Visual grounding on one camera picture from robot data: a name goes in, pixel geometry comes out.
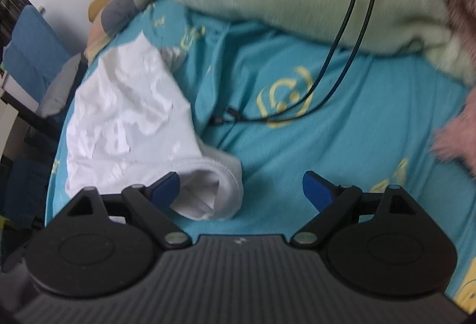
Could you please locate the teal patterned bed sheet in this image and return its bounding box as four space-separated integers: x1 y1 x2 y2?
44 0 476 314

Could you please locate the white t-shirt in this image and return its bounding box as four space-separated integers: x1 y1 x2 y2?
65 34 244 220

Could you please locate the striped pillow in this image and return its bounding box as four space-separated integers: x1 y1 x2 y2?
84 0 155 64

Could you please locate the black cable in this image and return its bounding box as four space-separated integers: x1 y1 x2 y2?
210 0 380 126

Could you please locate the grey seat cushion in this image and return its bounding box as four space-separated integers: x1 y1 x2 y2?
36 54 88 119

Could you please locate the pink fluffy blanket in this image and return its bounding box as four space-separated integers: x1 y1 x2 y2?
419 0 476 176

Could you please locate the blue covered chair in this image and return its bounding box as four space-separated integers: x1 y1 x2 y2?
3 5 73 103

